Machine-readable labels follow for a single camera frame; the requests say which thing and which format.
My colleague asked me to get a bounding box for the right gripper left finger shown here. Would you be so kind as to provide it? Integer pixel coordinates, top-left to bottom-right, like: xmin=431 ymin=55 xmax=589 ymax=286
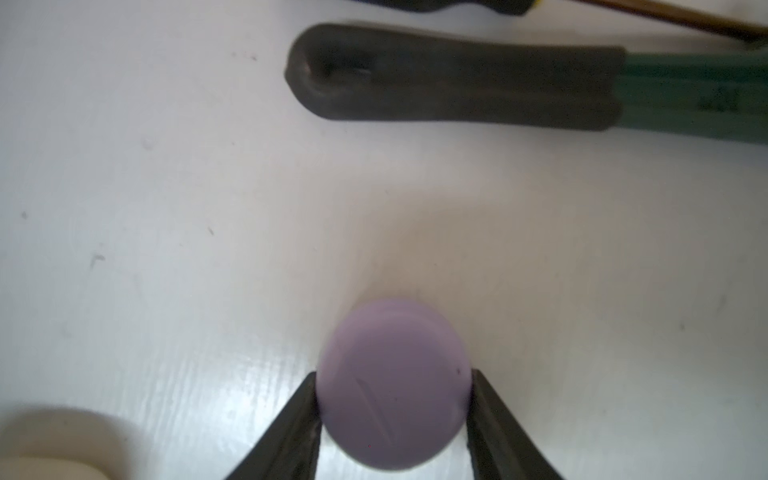
xmin=226 ymin=372 xmax=322 ymax=480

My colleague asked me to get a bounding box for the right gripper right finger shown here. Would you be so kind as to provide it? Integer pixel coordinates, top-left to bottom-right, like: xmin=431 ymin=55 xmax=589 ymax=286
xmin=466 ymin=369 xmax=562 ymax=480

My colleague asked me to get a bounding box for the purple round earbud case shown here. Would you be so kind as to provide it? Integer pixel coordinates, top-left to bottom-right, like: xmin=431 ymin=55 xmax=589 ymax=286
xmin=316 ymin=299 xmax=472 ymax=470

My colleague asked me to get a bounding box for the white earbud charging case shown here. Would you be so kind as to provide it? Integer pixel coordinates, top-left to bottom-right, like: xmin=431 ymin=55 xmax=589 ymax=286
xmin=1 ymin=408 xmax=136 ymax=479

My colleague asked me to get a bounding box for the black yellow screwdriver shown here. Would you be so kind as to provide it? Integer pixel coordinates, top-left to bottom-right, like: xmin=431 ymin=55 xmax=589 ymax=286
xmin=353 ymin=0 xmax=768 ymax=44

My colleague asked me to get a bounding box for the green handled tool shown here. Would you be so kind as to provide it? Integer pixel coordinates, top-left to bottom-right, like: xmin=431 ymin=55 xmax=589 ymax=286
xmin=285 ymin=24 xmax=767 ymax=144

